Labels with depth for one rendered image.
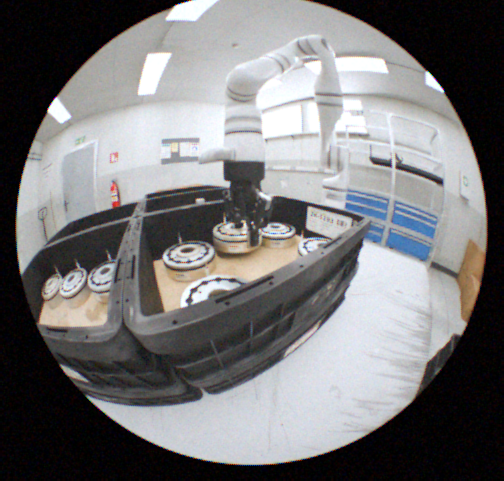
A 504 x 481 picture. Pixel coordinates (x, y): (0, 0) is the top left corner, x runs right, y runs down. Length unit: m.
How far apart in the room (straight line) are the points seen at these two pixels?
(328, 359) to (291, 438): 0.19
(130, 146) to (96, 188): 1.03
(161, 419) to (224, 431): 0.11
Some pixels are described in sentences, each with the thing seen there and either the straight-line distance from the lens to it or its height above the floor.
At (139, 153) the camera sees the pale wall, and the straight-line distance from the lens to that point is 3.37.
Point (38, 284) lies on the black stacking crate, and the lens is 0.52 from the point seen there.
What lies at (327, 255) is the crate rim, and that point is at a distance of 0.16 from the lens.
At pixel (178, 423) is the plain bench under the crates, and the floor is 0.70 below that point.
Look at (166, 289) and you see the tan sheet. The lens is 0.28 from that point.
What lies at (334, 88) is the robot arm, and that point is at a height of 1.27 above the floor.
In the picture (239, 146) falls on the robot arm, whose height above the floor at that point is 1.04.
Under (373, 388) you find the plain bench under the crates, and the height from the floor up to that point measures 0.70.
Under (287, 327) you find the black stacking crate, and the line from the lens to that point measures 0.21.
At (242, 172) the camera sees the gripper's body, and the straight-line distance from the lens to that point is 0.26.
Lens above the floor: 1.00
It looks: 20 degrees down
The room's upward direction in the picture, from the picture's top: straight up
